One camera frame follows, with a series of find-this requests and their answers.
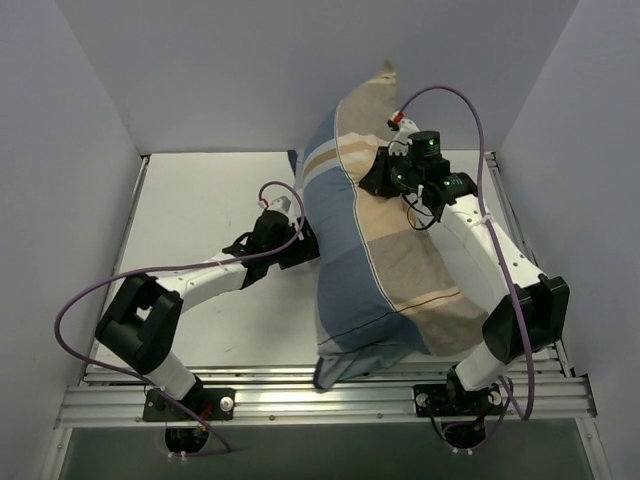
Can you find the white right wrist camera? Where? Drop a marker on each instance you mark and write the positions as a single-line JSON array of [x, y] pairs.
[[400, 125]]

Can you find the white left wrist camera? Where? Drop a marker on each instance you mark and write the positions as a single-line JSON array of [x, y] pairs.
[[281, 205]]

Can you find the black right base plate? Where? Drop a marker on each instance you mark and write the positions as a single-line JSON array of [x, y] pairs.
[[443, 400]]

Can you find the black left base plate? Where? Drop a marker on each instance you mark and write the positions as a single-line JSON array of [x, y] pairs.
[[215, 404]]

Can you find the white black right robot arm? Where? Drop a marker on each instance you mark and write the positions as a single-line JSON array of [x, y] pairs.
[[531, 308]]

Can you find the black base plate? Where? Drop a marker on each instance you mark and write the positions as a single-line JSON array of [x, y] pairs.
[[443, 400], [215, 404]]

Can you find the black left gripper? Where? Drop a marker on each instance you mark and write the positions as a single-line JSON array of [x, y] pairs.
[[304, 243]]

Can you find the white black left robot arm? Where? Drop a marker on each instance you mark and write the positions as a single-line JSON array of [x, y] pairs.
[[141, 321]]

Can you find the aluminium table edge rail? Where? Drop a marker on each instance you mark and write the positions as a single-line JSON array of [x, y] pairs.
[[138, 186]]

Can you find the aluminium right side rail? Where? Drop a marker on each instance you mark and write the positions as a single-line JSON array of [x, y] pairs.
[[517, 235]]

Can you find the aluminium front frame rail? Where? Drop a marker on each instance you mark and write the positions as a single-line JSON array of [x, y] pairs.
[[280, 396]]

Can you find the blue beige striped pillowcase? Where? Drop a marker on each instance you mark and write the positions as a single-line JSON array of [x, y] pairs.
[[383, 289]]

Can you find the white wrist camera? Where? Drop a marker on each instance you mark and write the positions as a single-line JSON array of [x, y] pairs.
[[400, 125], [281, 205]]

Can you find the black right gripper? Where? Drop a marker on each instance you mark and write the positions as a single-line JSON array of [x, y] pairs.
[[376, 176]]

